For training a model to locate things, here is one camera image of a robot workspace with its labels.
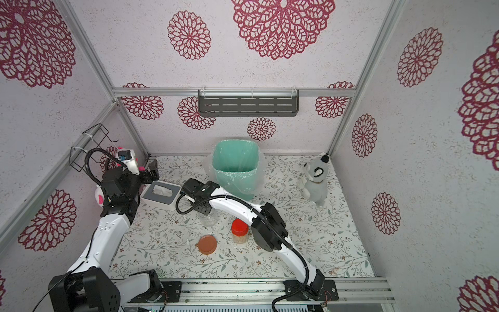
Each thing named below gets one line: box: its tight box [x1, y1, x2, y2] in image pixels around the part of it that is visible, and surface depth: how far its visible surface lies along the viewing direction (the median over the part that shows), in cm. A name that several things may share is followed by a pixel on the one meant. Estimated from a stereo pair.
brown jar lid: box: [197, 234, 218, 255], surface depth 87 cm
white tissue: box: [152, 184, 173, 197], surface depth 99 cm
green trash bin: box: [211, 139, 260, 201], surface depth 94 cm
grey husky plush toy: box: [297, 152, 330, 208], surface depth 95 cm
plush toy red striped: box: [94, 184, 105, 208], surface depth 79 cm
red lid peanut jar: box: [231, 218, 250, 244], surface depth 81 cm
